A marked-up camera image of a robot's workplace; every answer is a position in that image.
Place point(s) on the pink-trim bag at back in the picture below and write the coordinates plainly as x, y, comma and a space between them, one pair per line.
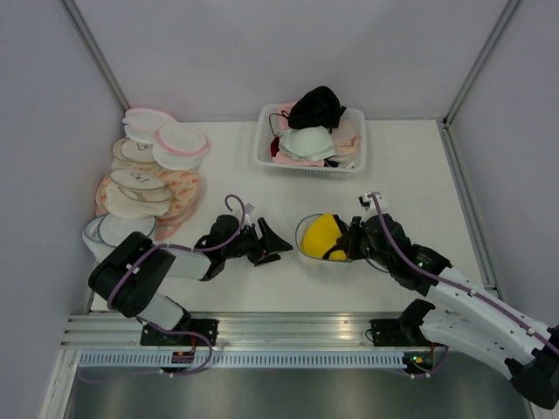
141, 123

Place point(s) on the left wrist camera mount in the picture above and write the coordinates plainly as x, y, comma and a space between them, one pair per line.
246, 215

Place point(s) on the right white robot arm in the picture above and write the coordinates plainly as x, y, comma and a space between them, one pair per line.
453, 311

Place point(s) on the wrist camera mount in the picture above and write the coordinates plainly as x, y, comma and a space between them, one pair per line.
246, 215
373, 204

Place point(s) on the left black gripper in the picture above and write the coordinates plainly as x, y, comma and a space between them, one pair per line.
273, 244

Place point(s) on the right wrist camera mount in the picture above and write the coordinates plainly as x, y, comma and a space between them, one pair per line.
373, 204

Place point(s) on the left aluminium frame post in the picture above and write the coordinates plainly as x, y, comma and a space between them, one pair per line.
89, 41

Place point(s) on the white slotted cable duct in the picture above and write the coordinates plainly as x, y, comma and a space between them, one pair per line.
238, 359

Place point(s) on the white mesh blue-trim laundry bag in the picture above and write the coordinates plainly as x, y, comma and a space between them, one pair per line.
319, 253

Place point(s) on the white bra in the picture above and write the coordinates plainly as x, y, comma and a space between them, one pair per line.
307, 144

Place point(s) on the white plastic basket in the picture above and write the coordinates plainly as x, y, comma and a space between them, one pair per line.
269, 123

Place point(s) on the beige bag with bra print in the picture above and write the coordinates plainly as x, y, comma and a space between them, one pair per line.
133, 194

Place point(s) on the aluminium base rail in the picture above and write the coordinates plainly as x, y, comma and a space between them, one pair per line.
235, 331

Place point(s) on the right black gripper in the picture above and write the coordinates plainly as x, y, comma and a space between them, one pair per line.
355, 230

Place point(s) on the right aluminium table-edge rail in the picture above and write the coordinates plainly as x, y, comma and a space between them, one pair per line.
469, 208

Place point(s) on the aluminium frame post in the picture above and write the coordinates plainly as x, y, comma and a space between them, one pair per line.
489, 46
89, 41

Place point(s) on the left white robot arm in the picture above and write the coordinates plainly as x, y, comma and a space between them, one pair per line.
130, 277

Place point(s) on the right aluminium frame post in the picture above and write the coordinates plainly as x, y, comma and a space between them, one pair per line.
489, 46

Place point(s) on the orange patterned laundry bag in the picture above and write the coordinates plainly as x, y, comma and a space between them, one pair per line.
184, 187

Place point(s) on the yellow bra black trim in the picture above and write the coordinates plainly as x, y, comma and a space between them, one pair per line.
323, 238

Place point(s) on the blue-trim mesh bag on pile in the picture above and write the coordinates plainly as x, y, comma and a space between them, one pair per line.
105, 233

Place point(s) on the beige-trim mesh laundry bag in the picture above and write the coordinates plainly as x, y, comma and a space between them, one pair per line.
132, 154

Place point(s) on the pink-trim mesh laundry bag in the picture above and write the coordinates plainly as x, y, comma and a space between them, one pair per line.
179, 146

